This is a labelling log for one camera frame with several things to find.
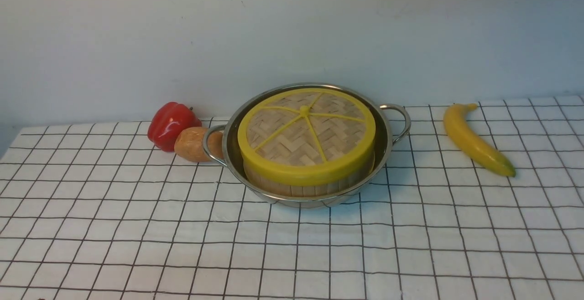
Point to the bamboo steamer basket yellow rim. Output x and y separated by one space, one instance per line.
289 190

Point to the yellow rimmed woven steamer lid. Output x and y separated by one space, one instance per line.
307 136

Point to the brown potato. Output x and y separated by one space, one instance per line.
189 144

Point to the white black grid tablecloth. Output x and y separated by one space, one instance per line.
94 212

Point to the red bell pepper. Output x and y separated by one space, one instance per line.
168 123

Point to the yellow banana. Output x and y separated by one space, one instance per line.
475 147

